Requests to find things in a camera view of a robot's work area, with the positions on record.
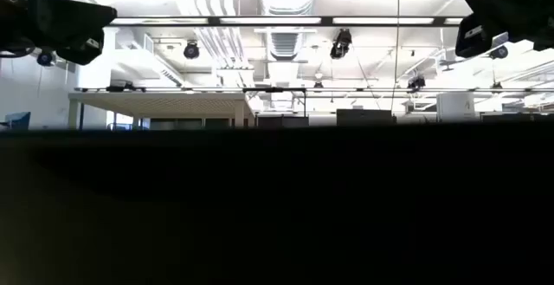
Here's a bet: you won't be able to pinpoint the black wavy square plate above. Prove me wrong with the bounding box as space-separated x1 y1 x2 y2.
0 122 554 285

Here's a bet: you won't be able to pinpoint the black ceiling spotlight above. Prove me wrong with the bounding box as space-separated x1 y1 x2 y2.
183 41 201 60
489 44 510 60
36 49 55 68
329 28 353 60
406 74 427 91

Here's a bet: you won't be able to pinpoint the white round column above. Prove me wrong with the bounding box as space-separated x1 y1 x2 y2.
435 92 477 124

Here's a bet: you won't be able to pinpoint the white perforated shelf riser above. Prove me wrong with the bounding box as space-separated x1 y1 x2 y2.
68 92 256 129

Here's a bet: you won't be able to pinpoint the black monitor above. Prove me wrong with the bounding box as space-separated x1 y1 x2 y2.
336 108 394 126

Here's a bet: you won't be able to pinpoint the thin hanging cable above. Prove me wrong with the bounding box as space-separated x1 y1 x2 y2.
390 0 402 113

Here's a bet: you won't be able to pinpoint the black partition wall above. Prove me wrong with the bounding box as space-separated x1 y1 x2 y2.
149 117 311 129
480 112 554 125

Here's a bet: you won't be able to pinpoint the blue wall screen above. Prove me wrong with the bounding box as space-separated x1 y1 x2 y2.
3 111 32 131

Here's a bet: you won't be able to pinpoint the black ceiling light rail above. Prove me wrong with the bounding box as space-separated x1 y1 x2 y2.
107 15 464 28

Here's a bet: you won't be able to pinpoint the black horizontal rail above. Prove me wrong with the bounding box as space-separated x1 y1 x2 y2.
73 86 554 94

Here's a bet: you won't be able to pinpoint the silver ventilation duct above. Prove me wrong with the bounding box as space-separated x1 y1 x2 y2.
258 0 318 61

